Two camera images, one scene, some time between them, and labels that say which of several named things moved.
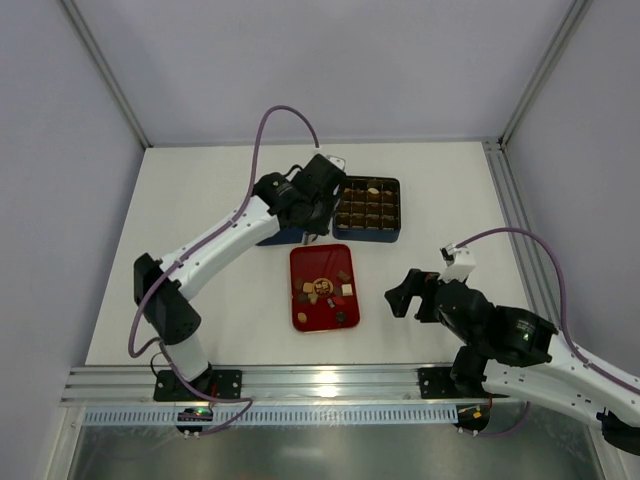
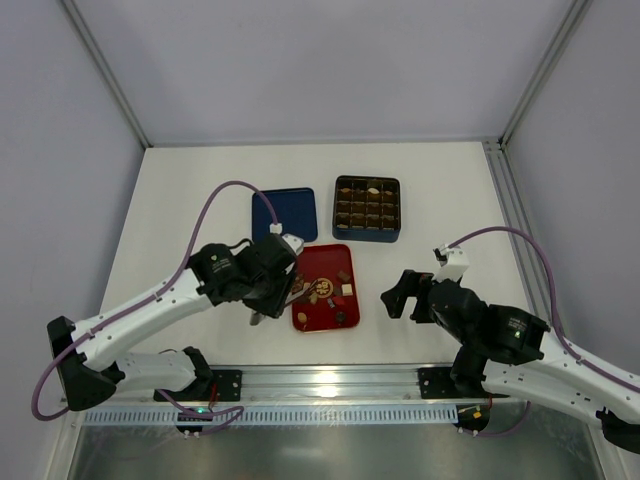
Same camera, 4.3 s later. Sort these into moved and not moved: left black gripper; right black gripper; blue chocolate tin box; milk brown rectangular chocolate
Moved: left black gripper
Not moved: right black gripper; blue chocolate tin box; milk brown rectangular chocolate
